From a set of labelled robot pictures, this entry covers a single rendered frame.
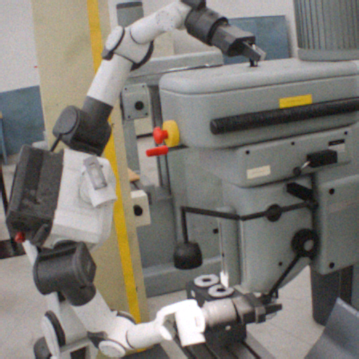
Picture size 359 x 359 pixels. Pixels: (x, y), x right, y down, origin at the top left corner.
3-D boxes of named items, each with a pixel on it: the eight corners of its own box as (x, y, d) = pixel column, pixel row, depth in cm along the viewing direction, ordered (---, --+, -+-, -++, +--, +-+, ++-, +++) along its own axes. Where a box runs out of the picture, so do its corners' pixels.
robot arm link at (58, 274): (58, 311, 145) (34, 277, 138) (62, 288, 152) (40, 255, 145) (94, 303, 143) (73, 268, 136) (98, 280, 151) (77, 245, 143)
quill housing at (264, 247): (256, 307, 134) (250, 186, 125) (222, 276, 152) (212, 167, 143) (318, 285, 140) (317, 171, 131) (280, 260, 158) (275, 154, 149)
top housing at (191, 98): (198, 156, 115) (191, 80, 111) (158, 136, 139) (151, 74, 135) (368, 123, 130) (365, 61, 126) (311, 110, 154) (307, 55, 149)
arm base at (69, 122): (45, 146, 157) (70, 148, 150) (56, 104, 159) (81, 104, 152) (80, 158, 169) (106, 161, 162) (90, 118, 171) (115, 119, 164)
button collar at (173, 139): (172, 149, 124) (170, 123, 122) (163, 144, 129) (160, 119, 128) (180, 147, 124) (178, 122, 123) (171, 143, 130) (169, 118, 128)
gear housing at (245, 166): (240, 191, 122) (237, 147, 119) (198, 168, 144) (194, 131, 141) (356, 163, 133) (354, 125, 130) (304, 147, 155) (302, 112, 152)
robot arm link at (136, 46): (179, 20, 149) (144, 38, 165) (150, 4, 144) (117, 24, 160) (170, 52, 147) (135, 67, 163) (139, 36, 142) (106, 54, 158)
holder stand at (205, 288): (219, 349, 185) (215, 302, 180) (189, 324, 204) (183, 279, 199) (247, 337, 191) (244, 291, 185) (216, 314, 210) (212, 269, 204)
